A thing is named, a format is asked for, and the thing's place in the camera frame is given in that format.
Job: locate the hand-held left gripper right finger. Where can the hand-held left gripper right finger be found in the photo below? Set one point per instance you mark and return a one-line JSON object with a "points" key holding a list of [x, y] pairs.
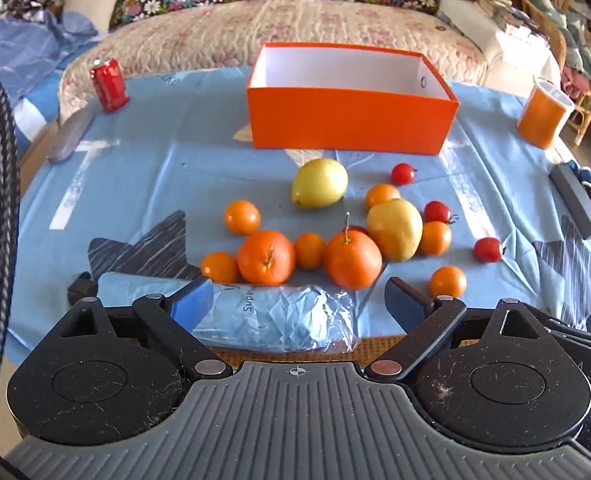
{"points": [[400, 305]]}

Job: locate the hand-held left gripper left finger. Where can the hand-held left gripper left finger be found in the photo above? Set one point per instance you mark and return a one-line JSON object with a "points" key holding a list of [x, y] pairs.
{"points": [[195, 302]]}

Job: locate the small orange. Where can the small orange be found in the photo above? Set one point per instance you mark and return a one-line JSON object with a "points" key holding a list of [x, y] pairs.
{"points": [[242, 217], [436, 238], [447, 281], [220, 267], [309, 250], [383, 195]]}

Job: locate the large orange with stem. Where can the large orange with stem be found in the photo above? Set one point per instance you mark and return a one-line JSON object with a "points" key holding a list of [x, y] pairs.
{"points": [[353, 260]]}

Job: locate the yellow pear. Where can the yellow pear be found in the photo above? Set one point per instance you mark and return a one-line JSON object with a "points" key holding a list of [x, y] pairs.
{"points": [[395, 230]]}

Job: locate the yellow-green lemon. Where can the yellow-green lemon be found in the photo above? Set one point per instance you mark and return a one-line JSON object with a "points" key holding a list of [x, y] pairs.
{"points": [[320, 183]]}

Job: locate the orange cardboard box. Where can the orange cardboard box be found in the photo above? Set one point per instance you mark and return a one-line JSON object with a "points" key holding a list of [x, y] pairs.
{"points": [[345, 120]]}

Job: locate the clear plastic packet blue cloth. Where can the clear plastic packet blue cloth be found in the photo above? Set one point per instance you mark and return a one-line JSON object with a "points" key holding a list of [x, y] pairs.
{"points": [[275, 316]]}

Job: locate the long grey box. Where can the long grey box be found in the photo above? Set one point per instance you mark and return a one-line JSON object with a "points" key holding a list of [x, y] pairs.
{"points": [[570, 195]]}

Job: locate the blue printed tablecloth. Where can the blue printed tablecloth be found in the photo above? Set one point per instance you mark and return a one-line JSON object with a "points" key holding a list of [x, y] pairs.
{"points": [[175, 160]]}

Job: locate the small blue cloth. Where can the small blue cloth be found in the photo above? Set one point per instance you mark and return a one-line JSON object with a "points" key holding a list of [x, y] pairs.
{"points": [[586, 176]]}

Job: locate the orange cup with white rim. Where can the orange cup with white rim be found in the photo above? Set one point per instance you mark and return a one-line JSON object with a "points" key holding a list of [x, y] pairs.
{"points": [[543, 115]]}

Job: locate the red soda can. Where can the red soda can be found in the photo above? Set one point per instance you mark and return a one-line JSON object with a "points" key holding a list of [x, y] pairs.
{"points": [[109, 85]]}

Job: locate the pink floral quilt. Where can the pink floral quilt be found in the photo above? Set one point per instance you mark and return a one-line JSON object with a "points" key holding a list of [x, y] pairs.
{"points": [[200, 35]]}

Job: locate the white cloth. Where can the white cloth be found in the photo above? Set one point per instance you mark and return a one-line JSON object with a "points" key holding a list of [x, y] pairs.
{"points": [[505, 45]]}

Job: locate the wicker chair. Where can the wicker chair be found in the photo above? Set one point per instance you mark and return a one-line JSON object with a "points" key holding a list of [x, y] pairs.
{"points": [[558, 40]]}

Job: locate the blue striped blanket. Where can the blue striped blanket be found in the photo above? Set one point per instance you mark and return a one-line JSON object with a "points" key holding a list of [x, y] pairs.
{"points": [[20, 55]]}

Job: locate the beige pillow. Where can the beige pillow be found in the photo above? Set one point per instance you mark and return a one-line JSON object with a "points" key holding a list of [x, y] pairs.
{"points": [[95, 2]]}

